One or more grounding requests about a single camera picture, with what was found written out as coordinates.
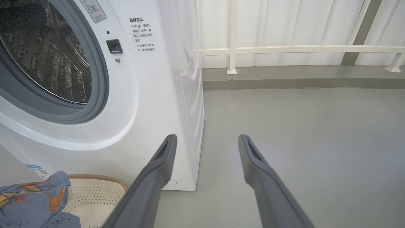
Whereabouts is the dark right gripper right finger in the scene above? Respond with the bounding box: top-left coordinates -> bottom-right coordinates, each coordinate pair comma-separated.
238,134 -> 315,228

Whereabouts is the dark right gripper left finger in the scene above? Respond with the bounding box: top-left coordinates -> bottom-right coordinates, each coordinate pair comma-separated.
101,134 -> 178,228

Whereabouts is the blue bear print garment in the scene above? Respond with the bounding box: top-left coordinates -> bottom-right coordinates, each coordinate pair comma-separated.
0,171 -> 81,228

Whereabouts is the white washing machine body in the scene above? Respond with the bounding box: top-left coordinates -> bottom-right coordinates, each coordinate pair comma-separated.
0,0 -> 204,191

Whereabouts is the black door latch socket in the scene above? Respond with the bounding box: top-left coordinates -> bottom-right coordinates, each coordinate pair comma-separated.
106,39 -> 123,54

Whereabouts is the stainless steel washing machine drum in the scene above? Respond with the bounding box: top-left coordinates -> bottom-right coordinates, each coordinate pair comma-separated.
0,0 -> 93,104

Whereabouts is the round drain filter cover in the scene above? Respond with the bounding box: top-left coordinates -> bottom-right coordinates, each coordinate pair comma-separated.
163,177 -> 178,190

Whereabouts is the white perforated basket brown rim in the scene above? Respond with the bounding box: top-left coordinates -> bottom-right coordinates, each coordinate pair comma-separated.
63,174 -> 128,228

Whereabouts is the blue energy label sticker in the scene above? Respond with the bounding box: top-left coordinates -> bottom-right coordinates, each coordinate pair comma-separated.
25,164 -> 51,180

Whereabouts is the white metal railing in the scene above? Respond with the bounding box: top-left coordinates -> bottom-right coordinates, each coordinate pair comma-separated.
188,0 -> 405,75

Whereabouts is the grey warning label sticker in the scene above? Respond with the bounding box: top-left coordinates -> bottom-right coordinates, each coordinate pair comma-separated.
80,0 -> 107,23

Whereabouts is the grey slanted post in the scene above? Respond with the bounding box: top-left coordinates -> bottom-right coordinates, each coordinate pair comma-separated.
341,0 -> 383,66

